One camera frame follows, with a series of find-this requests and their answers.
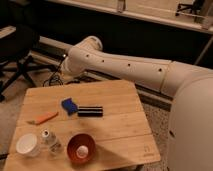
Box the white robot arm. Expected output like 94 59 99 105
61 36 213 171

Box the orange ceramic bowl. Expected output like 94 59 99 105
67 133 96 164

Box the black rectangular bar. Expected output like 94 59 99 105
78 106 103 117

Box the blue sponge block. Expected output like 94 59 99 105
61 98 78 115

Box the wooden table board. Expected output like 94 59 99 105
4 80 160 171

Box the clear plastic bottle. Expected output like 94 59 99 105
41 130 62 155

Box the black office chair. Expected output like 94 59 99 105
0 25 54 102

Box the white plastic cup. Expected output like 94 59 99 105
16 133 40 157

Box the black cable on floor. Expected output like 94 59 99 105
42 53 81 88

